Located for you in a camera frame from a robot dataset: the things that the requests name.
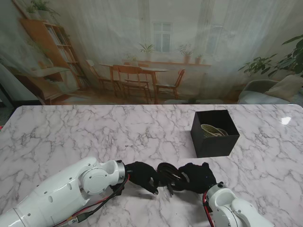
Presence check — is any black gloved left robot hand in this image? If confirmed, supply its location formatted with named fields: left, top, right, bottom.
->
left=124, top=161, right=160, bottom=196

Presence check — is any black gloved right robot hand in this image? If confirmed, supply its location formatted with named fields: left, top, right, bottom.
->
left=178, top=162, right=217, bottom=194

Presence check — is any dark brown braided belt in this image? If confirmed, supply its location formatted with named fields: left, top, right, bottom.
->
left=157, top=162, right=190, bottom=196

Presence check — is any beige braided belt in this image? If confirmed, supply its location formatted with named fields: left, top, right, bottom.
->
left=200, top=124, right=222, bottom=137
left=214, top=127, right=230, bottom=137

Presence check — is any black belt storage box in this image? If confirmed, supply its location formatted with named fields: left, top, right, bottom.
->
left=190, top=109, right=240, bottom=158

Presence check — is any printed room scene backdrop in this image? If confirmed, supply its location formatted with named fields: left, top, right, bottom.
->
left=0, top=0, right=303, bottom=106

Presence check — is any red black right arm cable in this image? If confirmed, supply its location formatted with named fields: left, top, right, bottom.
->
left=202, top=191, right=216, bottom=227

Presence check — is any red black arm cable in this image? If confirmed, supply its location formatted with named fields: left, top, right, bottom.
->
left=61, top=175, right=130, bottom=225
left=202, top=191, right=216, bottom=227

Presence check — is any red black left arm cable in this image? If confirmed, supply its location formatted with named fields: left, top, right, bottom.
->
left=61, top=175, right=130, bottom=225

